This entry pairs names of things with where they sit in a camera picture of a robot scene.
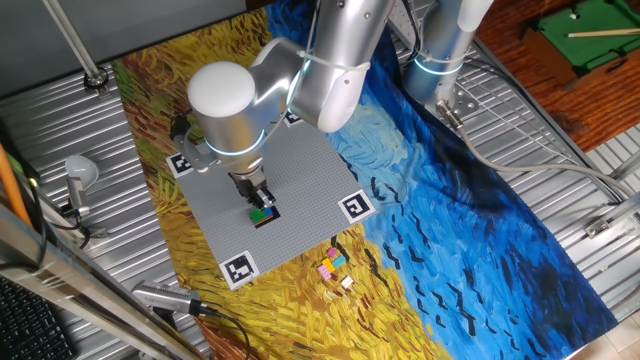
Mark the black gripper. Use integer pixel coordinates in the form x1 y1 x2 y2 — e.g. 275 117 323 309
228 167 277 211

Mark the grey Lego baseplate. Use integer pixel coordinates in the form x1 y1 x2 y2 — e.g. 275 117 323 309
166 112 378 291

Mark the white zip tie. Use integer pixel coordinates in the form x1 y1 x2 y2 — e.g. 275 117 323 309
296 48 372 74

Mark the painted wheatfield cloth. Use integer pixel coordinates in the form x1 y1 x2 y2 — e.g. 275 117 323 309
110 0 619 360

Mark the metal pole with round base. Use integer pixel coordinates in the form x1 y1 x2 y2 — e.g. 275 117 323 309
42 0 110 96

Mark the orange tube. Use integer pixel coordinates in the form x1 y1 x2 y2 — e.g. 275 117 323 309
0 144 34 229

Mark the black keypad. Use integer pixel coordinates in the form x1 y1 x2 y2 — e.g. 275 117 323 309
0 277 77 360

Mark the green toy pool table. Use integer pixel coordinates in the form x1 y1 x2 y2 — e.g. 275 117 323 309
522 0 640 87

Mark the wooden toy cue stick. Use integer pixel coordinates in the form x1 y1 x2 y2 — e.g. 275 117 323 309
567 28 640 39

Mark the black device cable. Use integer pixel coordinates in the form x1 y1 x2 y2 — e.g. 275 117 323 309
198 303 252 360

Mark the aluminium frame beam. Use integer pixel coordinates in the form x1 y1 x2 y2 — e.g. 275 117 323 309
0 202 204 360

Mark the black thin cable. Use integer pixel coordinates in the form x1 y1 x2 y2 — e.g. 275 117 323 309
27 179 94 254

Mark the black base cable bundle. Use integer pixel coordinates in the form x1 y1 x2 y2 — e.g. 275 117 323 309
402 0 425 57

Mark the grey cable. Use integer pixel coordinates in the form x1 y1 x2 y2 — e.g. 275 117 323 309
435 99 639 199

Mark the thin white cable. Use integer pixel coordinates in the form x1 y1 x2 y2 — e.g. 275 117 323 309
462 58 626 205

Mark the metal corner bracket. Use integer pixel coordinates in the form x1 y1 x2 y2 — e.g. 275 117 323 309
584 192 640 239

